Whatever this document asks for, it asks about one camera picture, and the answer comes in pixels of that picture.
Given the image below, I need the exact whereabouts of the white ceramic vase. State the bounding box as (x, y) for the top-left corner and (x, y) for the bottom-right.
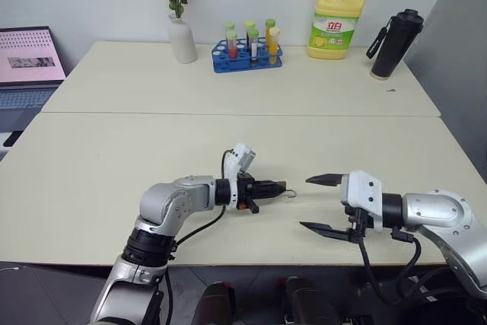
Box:
(167, 13), (199, 65)

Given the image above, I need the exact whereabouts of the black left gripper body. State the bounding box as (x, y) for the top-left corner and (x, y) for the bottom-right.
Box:
(236, 173), (268, 215)

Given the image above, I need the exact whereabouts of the brass padlock with steel shackle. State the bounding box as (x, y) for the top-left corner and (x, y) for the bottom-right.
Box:
(274, 179), (298, 199)

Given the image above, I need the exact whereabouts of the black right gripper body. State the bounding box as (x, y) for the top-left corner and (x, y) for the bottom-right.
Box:
(344, 205), (369, 244)

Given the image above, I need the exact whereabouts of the dark rounded shape, red mark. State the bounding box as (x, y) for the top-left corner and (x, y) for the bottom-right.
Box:
(191, 281), (237, 325)
(275, 276), (340, 325)

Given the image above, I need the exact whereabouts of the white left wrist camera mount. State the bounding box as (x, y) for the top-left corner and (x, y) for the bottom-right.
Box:
(221, 142), (257, 212)

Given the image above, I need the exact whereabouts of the yellow-capped tube, orange liquid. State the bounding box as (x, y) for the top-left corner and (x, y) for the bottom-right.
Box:
(267, 27), (282, 65)

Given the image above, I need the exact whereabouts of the blue test tube rack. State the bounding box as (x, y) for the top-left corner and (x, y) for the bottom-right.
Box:
(211, 37), (285, 75)

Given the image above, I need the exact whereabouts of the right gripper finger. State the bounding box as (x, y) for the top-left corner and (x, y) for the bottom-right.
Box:
(298, 221), (358, 244)
(304, 173), (344, 188)

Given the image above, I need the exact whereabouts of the green-capped tube, red liquid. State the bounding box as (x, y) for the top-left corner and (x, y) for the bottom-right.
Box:
(224, 21), (240, 60)

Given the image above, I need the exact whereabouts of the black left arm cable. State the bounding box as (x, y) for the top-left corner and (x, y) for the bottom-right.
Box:
(164, 148), (234, 325)

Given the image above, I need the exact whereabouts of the green-capped tube, dark liquid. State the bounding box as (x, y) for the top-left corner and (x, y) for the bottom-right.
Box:
(244, 19), (256, 47)

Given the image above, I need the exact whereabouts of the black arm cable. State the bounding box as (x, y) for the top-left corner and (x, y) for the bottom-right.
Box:
(357, 225), (487, 307)
(164, 148), (234, 325)

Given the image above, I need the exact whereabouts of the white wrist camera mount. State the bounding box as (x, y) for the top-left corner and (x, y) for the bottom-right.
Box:
(339, 170), (384, 234)
(221, 142), (257, 212)

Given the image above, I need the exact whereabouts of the black tumbler with strap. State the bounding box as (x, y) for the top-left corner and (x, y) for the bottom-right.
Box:
(365, 8), (425, 81)

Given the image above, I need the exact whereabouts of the black phone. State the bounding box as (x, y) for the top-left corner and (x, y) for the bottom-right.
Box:
(2, 130), (24, 148)

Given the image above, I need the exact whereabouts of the yellow dish soap pump bottle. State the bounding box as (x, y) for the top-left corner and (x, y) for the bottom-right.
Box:
(307, 0), (368, 61)

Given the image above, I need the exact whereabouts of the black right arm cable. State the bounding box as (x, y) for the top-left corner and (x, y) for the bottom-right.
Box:
(357, 225), (487, 307)

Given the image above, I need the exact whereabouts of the green-capped tube, white label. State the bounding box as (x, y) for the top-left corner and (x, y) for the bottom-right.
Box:
(247, 28), (261, 65)

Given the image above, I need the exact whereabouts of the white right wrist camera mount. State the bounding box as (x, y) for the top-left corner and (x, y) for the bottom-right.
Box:
(339, 170), (384, 234)

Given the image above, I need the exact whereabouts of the open laptop with pink screen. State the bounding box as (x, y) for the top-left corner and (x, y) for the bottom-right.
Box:
(0, 26), (68, 134)

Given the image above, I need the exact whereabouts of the green-capped tube, yellow liquid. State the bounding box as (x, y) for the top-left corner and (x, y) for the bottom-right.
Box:
(264, 18), (277, 47)

